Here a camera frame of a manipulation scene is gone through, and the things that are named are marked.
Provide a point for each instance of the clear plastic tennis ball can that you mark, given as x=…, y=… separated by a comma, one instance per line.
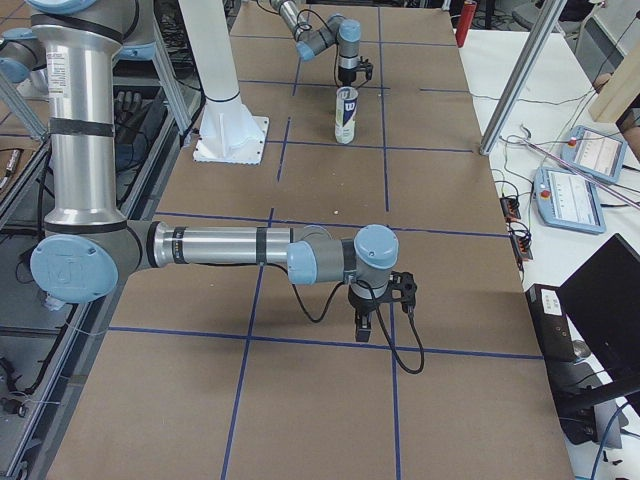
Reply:
x=345, y=113

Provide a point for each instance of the red fire extinguisher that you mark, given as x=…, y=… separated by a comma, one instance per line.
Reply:
x=464, y=22

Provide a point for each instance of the black box with label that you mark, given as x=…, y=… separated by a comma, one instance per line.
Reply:
x=550, y=323

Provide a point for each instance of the near blue teach pendant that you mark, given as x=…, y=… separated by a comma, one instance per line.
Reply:
x=567, y=201

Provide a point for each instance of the blue teach pendant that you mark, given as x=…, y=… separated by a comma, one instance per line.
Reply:
x=567, y=201
x=598, y=154

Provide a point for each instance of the black laptop computer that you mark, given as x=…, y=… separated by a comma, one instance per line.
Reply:
x=601, y=298

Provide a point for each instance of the far blue teach pendant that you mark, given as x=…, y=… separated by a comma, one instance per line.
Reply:
x=598, y=154

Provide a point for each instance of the black far camera mount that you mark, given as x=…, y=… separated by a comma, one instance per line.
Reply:
x=364, y=67

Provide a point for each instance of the black gripper camera mount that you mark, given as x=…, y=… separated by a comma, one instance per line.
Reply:
x=403, y=289

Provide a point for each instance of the white pedestal base plate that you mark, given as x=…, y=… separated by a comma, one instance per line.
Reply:
x=229, y=133

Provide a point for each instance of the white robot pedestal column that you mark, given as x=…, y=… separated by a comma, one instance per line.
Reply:
x=208, y=35

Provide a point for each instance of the grey aluminium frame post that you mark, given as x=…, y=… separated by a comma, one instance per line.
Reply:
x=530, y=52

